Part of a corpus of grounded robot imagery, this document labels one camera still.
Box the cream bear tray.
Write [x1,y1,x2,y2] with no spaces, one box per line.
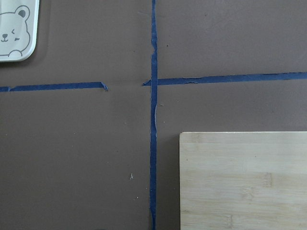
[0,0,40,62]

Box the bamboo cutting board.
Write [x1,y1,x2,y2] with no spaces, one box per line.
[179,131,307,230]

